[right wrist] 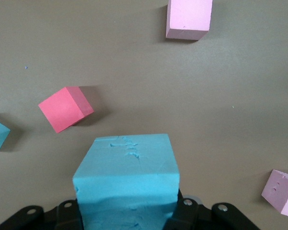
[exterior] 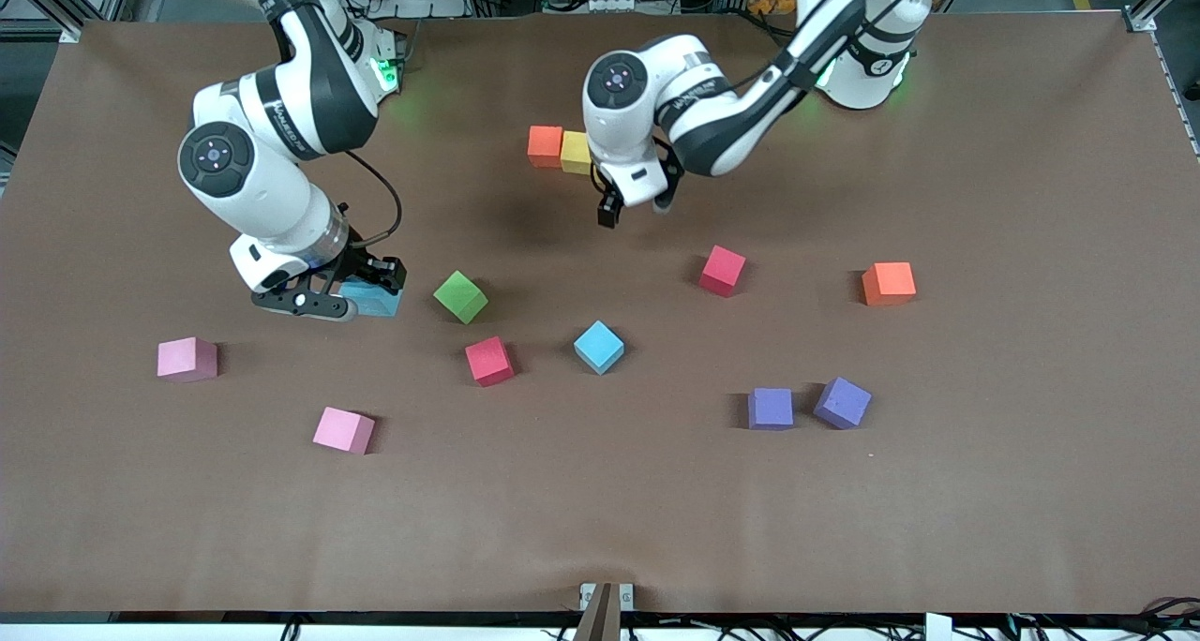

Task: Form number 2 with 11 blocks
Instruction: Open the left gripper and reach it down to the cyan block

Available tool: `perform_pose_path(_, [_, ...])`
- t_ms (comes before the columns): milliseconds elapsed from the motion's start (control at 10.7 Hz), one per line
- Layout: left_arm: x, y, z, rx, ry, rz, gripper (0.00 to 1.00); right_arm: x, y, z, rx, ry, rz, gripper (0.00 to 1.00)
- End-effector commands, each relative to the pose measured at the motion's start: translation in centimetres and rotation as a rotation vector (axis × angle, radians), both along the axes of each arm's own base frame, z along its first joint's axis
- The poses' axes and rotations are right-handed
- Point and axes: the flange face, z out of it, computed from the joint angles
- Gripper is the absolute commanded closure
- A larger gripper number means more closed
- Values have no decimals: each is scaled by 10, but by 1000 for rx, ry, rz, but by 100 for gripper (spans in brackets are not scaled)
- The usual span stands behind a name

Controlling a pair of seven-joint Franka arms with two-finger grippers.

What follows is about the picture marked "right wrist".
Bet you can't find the brown paper table cover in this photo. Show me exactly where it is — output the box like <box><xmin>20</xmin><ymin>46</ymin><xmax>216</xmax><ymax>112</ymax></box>
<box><xmin>0</xmin><ymin>0</ymin><xmax>288</xmax><ymax>230</ymax></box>

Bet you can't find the red foam cube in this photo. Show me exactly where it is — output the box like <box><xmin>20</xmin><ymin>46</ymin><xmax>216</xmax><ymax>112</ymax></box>
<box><xmin>38</xmin><ymin>86</ymin><xmax>95</xmax><ymax>134</ymax></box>

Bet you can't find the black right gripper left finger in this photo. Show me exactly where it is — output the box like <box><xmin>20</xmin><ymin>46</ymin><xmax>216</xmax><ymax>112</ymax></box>
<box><xmin>0</xmin><ymin>199</ymin><xmax>84</xmax><ymax>230</ymax></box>

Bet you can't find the pink foam cube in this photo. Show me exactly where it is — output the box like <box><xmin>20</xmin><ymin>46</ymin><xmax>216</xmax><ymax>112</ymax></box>
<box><xmin>261</xmin><ymin>169</ymin><xmax>288</xmax><ymax>219</ymax></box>
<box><xmin>165</xmin><ymin>0</ymin><xmax>213</xmax><ymax>41</ymax></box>

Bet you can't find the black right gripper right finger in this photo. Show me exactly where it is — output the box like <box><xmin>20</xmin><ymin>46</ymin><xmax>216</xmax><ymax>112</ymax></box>
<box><xmin>164</xmin><ymin>190</ymin><xmax>261</xmax><ymax>230</ymax></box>

